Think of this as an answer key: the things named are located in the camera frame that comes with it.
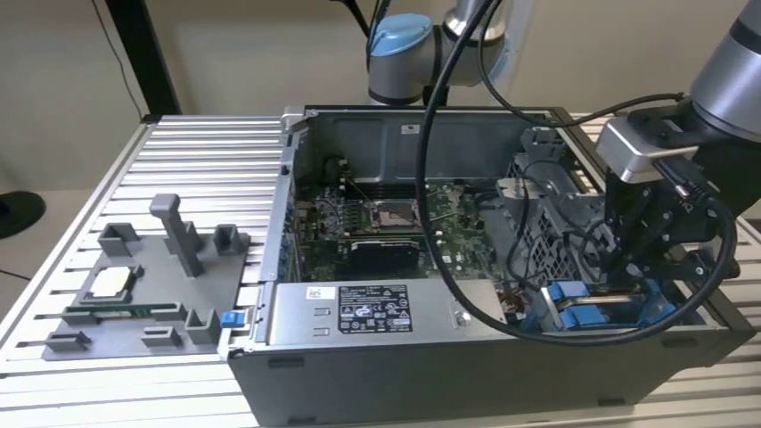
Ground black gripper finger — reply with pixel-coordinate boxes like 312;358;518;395
638;238;742;286
601;177;661;282

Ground black disk power wire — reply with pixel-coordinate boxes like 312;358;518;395
557;224;614;281

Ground metal disk bay cage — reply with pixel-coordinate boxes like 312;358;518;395
480;151;620;291

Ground black RAM slot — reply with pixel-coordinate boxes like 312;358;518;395
349;226;433;237

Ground green motherboard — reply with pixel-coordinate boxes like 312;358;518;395
291;176;513;284

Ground CPU socket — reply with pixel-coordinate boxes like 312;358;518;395
371;198;425;226

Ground black graphics card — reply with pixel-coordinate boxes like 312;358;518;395
348;239;421;272

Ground black case fan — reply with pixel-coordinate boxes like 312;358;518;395
320;154;351;182

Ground grey open PC case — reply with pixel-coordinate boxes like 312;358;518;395
219;104;756;428

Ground silver power supply unit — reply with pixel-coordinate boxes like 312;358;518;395
267;276;513;347

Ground grey parts rack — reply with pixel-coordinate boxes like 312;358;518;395
41;193;255;362

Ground green RAM stick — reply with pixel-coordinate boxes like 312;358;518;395
64;304;180;318

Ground silver CPU chip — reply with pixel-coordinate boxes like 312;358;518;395
85;268;139;299

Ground black round stand foot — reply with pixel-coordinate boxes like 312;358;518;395
0;190;48;240

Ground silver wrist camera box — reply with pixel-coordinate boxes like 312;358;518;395
596;116;700;184

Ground thin black looped wire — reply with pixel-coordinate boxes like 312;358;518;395
510;159;576;291

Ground coloured power supply wires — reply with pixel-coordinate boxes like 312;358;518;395
496;284;530;322

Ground thick black camera cable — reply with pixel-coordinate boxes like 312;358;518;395
472;26;685;130
415;0;738;344

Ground metal socket cover frame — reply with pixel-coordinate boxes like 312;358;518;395
427;191;457;222

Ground black cables behind arm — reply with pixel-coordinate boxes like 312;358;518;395
336;0;393;54

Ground black upright frame post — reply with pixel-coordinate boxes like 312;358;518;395
97;0;183;117

